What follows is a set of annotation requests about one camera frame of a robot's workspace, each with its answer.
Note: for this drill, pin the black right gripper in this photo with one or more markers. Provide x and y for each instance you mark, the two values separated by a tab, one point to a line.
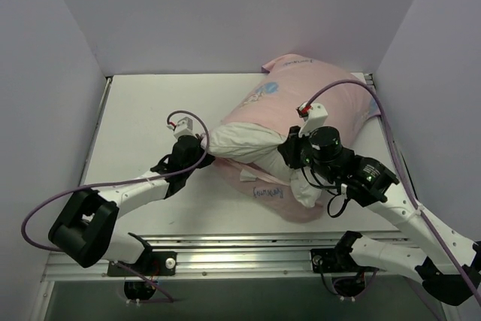
290	148

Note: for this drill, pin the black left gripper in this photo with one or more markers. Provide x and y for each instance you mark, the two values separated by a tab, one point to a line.
189	146

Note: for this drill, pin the white pillow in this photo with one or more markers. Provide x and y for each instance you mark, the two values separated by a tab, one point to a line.
247	157

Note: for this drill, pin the purple Elsa print pillowcase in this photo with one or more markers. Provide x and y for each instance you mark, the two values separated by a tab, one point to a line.
297	96

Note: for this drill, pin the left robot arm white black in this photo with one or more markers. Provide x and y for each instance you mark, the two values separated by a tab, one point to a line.
85	227

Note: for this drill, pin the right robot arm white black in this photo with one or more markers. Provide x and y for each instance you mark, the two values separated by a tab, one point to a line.
445	263

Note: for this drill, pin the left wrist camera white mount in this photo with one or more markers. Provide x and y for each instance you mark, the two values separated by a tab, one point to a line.
183	127

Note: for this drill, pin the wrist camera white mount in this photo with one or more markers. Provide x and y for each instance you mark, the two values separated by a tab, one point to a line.
314	116
183	127

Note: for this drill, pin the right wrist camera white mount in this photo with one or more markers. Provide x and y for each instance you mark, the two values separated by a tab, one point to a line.
314	116

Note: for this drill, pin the aluminium right side rail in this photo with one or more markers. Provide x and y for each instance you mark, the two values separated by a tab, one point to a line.
393	150

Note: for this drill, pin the aluminium left side rail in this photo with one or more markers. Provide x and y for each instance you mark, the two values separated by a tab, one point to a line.
98	120

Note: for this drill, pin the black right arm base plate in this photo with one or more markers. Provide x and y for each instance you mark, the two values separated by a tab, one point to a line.
323	260

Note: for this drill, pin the aluminium front mounting rail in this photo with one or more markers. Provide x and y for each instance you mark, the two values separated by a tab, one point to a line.
225	256

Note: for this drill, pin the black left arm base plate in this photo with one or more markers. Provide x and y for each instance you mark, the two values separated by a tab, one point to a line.
154	263

